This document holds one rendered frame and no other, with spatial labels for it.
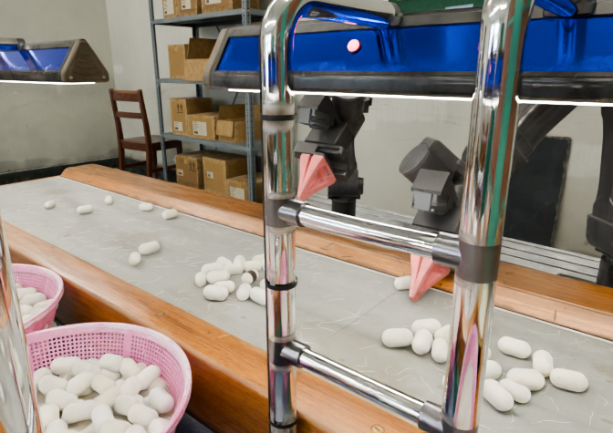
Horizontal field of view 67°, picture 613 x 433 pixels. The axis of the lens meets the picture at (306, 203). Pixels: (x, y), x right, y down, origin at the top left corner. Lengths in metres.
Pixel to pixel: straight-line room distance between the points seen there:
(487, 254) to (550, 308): 0.45
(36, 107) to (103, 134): 0.70
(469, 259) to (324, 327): 0.37
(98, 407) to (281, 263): 0.26
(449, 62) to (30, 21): 5.02
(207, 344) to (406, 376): 0.22
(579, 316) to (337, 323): 0.31
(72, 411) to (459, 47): 0.49
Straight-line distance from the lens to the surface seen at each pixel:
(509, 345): 0.60
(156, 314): 0.63
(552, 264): 1.10
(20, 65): 1.07
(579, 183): 2.59
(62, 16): 5.41
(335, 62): 0.46
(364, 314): 0.65
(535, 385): 0.56
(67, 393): 0.57
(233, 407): 0.53
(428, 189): 0.64
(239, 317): 0.65
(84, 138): 5.45
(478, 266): 0.27
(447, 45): 0.42
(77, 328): 0.63
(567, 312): 0.71
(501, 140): 0.25
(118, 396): 0.55
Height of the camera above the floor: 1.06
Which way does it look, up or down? 16 degrees down
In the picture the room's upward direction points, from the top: straight up
